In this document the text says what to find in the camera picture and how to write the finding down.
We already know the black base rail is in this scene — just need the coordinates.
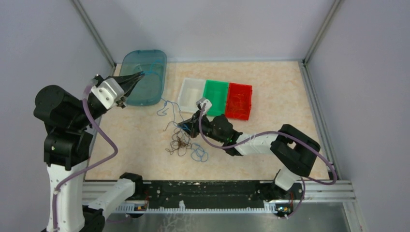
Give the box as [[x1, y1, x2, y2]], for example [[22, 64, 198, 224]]
[[129, 181, 295, 209]]

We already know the teal transparent plastic tray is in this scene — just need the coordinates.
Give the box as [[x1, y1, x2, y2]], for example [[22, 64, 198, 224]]
[[119, 49, 167, 106]]

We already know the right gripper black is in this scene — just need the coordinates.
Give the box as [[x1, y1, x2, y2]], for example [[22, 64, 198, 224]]
[[178, 110, 225, 144]]

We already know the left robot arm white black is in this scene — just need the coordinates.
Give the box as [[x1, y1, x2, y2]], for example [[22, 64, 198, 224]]
[[33, 72, 145, 232]]

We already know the green plastic bin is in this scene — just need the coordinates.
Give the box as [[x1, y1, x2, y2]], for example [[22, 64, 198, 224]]
[[203, 80, 229, 116]]

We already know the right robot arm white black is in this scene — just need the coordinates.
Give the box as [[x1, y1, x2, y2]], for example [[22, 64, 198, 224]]
[[178, 112, 321, 199]]

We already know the white cable duct strip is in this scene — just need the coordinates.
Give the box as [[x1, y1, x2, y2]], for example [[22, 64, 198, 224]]
[[114, 202, 292, 215]]

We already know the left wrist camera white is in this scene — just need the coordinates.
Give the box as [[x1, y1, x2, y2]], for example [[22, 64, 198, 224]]
[[91, 78, 124, 110]]

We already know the red plastic bin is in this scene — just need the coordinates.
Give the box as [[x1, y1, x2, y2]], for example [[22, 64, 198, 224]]
[[225, 83, 252, 121]]

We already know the orange cable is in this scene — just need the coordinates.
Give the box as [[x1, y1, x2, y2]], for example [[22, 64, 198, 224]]
[[228, 92, 251, 118]]

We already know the blue cable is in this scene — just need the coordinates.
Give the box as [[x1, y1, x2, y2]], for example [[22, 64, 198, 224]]
[[141, 59, 182, 127], [174, 123, 209, 163]]

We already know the white plastic bin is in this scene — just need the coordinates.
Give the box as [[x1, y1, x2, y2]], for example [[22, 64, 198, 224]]
[[177, 78, 206, 113]]

